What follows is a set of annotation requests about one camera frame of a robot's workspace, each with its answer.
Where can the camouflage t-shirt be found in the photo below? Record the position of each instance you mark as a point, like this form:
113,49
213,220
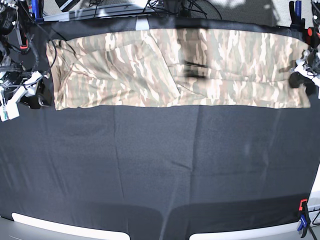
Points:
169,67

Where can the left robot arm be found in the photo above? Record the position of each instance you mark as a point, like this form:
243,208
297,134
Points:
315,10

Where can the orange black clamp far left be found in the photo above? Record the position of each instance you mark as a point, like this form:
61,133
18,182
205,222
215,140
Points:
22,40

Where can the blue clamp top right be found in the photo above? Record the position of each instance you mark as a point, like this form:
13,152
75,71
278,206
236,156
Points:
295,10

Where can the blue orange clamp near right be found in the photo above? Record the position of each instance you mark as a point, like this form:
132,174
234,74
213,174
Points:
303,217

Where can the black table cloth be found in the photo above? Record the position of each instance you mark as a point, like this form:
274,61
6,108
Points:
158,173

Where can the orange black clamp far right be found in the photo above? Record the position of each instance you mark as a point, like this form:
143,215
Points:
312,37

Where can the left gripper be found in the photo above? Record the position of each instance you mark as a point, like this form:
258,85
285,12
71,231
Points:
304,74

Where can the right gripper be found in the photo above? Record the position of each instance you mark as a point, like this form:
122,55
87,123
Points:
10,82

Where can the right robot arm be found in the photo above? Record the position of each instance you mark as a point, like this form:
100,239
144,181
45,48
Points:
14,15

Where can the orange black clamp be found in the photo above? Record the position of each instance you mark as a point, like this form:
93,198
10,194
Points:
22,40
312,37

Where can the blue clamp top left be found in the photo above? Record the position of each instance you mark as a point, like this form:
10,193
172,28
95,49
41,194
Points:
37,7

